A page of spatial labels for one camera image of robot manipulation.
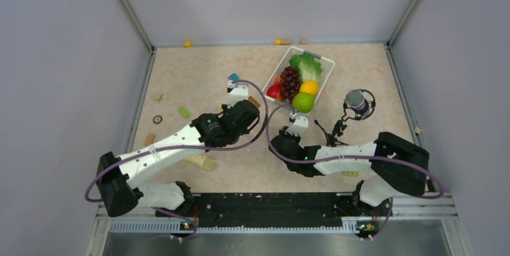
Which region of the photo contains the green toy block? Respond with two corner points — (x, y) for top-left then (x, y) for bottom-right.
(178, 106), (191, 118)

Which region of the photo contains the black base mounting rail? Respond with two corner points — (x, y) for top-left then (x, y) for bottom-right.
(174, 192), (390, 228)

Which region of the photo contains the white perforated plastic basket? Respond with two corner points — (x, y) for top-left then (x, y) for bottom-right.
(263, 46), (335, 115)

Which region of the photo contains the yellow and wood peg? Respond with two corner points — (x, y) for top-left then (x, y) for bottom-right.
(274, 38), (292, 46)

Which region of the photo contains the green lime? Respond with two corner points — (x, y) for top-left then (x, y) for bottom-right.
(292, 92), (315, 114)

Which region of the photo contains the dark red grape bunch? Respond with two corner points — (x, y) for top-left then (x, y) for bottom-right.
(279, 66), (301, 103)

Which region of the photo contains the small black ring wheel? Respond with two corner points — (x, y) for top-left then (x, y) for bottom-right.
(152, 115), (162, 124)

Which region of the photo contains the red apple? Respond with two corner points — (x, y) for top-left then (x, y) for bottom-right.
(266, 84), (283, 102)

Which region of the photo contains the microphone on black tripod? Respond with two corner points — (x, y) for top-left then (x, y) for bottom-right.
(314, 89), (376, 147)

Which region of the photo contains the cream cylinder block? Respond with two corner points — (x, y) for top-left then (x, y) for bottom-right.
(184, 155), (218, 171)

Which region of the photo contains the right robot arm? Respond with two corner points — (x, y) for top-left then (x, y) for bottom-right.
(269, 130), (429, 207)

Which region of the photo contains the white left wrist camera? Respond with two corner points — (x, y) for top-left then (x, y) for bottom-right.
(226, 81), (249, 108)

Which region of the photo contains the wooden rectangular block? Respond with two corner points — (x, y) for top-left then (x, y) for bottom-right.
(144, 133), (156, 147)

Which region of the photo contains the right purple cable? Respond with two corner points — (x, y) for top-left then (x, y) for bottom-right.
(266, 103), (446, 241)

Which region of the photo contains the yellow lemon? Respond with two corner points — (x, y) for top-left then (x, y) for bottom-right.
(300, 80), (320, 97)

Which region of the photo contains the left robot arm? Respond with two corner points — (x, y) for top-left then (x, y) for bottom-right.
(93, 100), (261, 218)

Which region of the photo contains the light green lego brick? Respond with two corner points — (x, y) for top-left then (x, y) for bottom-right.
(343, 171), (358, 177)

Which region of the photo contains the brown lego brick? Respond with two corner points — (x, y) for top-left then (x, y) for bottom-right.
(248, 97), (260, 108)

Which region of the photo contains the blue block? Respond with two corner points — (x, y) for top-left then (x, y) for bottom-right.
(228, 73), (239, 81)

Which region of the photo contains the green lettuce leaf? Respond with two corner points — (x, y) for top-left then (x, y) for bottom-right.
(289, 53), (322, 83)

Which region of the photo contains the small wooden cube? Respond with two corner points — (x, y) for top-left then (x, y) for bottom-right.
(153, 93), (163, 101)

